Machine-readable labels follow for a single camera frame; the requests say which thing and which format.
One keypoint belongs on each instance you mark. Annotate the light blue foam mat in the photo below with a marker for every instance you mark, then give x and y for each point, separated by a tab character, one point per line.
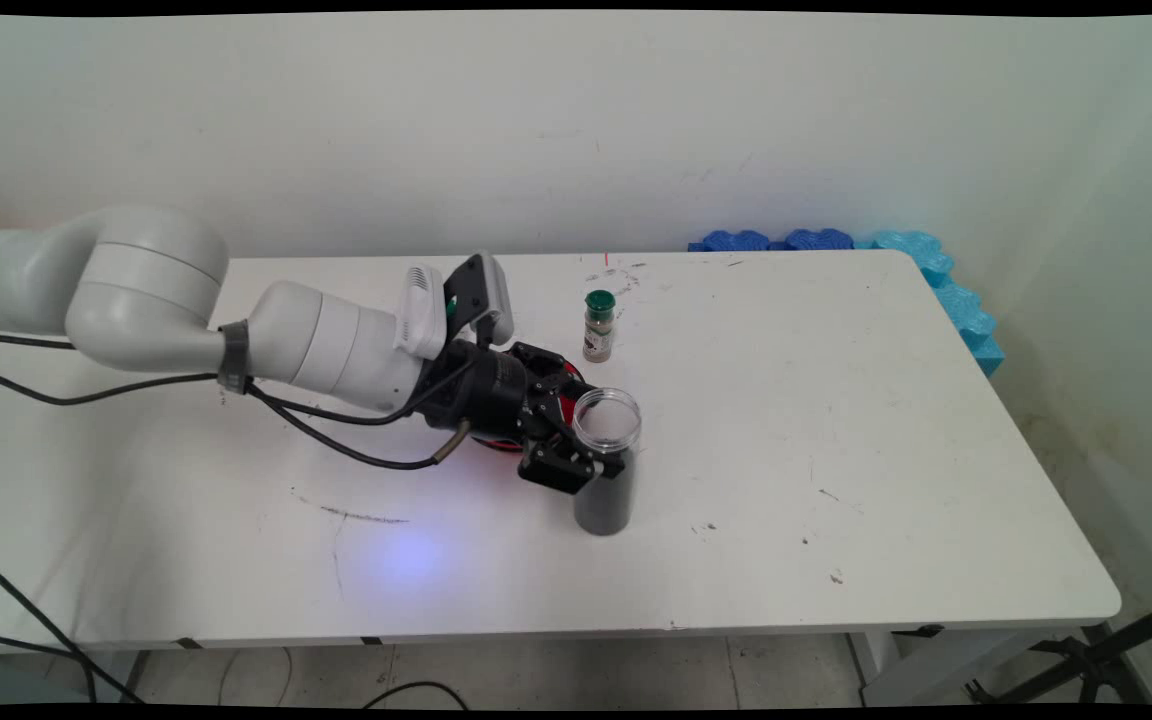
956	300

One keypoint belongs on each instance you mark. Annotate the black tripod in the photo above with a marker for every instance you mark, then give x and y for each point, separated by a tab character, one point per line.
1096	660

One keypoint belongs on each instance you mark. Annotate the dark blue foam piece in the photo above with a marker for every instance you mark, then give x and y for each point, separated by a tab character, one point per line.
818	239
731	241

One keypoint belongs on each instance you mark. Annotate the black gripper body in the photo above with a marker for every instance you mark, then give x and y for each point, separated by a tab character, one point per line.
501	395

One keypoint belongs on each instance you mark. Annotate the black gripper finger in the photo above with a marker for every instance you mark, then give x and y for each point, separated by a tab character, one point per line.
556	460
554	372

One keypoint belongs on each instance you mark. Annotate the white table leg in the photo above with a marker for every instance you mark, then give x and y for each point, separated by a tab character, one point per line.
936	665

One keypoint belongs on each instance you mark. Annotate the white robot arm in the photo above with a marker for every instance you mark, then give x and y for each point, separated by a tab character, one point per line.
146	280

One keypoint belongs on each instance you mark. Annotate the black and white wrist camera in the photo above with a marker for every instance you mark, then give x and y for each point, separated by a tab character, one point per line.
481	290

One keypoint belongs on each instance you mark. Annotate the grey table leg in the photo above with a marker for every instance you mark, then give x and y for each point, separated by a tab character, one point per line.
134	675

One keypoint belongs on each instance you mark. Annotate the red bowl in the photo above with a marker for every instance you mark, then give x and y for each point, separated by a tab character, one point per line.
568	408

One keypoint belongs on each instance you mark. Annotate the clear jar of black grains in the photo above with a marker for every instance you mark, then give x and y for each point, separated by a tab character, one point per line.
604	505

